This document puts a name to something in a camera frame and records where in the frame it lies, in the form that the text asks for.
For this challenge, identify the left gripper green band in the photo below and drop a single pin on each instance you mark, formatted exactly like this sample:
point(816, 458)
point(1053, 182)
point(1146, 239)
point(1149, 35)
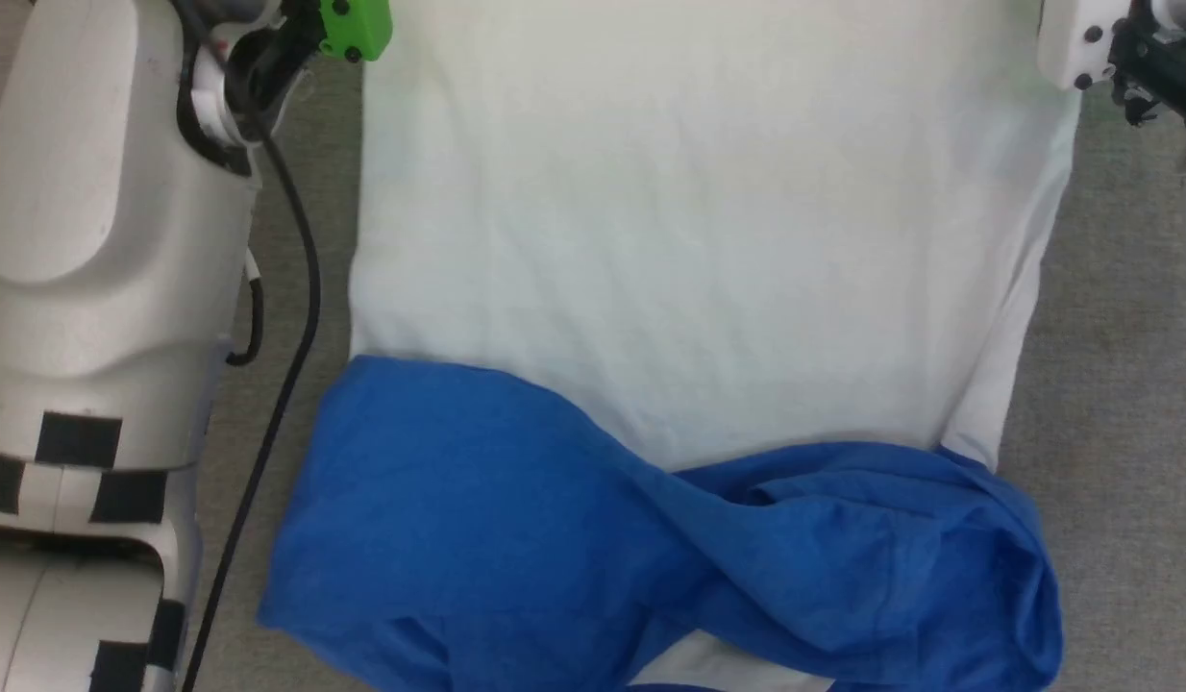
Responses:
point(353, 29)

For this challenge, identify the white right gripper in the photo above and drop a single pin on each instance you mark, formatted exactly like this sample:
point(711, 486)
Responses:
point(1083, 38)

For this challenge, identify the white and blue T-shirt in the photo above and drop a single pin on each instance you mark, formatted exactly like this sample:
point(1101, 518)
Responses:
point(699, 336)

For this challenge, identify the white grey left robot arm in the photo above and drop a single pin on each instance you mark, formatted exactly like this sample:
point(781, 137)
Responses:
point(84, 288)

